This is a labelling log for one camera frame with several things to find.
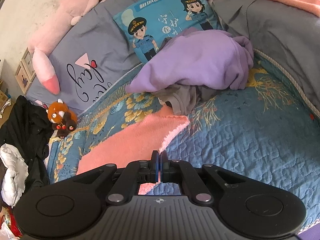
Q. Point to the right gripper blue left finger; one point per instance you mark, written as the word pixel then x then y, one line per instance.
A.
pixel 137 178

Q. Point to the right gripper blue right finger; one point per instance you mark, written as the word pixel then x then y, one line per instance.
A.
pixel 187 177

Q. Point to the white garment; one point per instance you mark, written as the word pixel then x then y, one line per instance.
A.
pixel 13 184

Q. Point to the grey garment under sweatshirt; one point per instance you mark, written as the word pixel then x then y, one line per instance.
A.
pixel 183 98

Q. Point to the black clothing pile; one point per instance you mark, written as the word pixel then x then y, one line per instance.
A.
pixel 29 130

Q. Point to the blue police cartoon cushion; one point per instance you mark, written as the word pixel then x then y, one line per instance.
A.
pixel 147 23

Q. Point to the framed pictures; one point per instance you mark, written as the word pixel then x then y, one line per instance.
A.
pixel 25 72

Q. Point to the purple sweatshirt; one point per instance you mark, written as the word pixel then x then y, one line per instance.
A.
pixel 211 58

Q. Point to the red panda plush toy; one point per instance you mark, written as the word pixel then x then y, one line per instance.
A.
pixel 63 120

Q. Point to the pink plush toy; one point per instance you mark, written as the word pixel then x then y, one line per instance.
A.
pixel 42 43

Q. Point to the grey lettered pillow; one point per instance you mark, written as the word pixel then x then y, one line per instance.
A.
pixel 90 58

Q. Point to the blue floral quilt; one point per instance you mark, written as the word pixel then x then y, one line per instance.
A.
pixel 268 131

